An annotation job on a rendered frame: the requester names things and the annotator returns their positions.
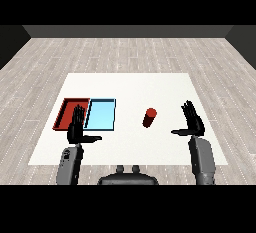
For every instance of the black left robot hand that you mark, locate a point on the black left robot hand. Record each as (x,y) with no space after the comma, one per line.
(76,132)

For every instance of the light blue shallow open box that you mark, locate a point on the light blue shallow open box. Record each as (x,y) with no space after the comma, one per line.
(100,114)

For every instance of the red shallow open box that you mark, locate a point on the red shallow open box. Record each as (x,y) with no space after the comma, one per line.
(66,114)

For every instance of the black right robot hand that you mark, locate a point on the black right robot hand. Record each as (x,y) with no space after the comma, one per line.
(195,123)

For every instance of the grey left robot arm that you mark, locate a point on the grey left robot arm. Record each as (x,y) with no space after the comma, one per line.
(69,165)

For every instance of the red can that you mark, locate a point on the red can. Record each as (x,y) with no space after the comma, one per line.
(149,117)

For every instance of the dark grey robot body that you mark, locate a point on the dark grey robot body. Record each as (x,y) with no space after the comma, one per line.
(128,178)

